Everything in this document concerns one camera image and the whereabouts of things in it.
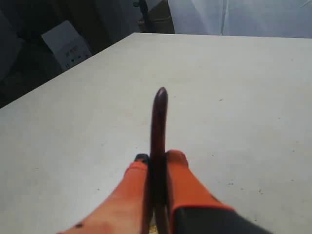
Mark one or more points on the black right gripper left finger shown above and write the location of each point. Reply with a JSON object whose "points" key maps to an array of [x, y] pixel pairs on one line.
{"points": [[126, 209]]}

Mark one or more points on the dark red wooden spoon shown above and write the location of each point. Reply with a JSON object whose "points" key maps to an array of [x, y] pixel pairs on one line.
{"points": [[157, 161]]}

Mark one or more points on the white cardboard box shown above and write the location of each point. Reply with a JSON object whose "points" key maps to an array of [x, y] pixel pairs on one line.
{"points": [[67, 45]]}

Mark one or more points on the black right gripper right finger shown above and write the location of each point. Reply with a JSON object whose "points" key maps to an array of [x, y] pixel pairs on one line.
{"points": [[193, 209]]}

